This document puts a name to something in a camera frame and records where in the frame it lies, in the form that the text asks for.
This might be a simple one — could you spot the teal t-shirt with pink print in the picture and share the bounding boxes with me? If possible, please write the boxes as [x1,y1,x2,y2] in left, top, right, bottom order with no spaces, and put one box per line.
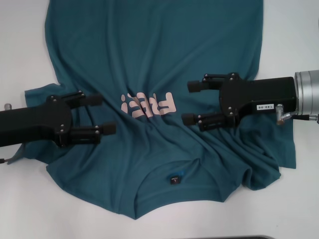
[23,0,297,222]

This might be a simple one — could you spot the right arm cable with plug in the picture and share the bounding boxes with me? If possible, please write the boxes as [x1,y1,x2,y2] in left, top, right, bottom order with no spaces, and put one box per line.
[276,104,319,125]

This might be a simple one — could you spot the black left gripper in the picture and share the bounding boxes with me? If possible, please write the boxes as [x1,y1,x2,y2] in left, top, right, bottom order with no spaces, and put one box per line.
[0,91,117,148]

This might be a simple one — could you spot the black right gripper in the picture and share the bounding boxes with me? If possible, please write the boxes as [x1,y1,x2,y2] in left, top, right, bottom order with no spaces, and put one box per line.
[181,73,300,132]

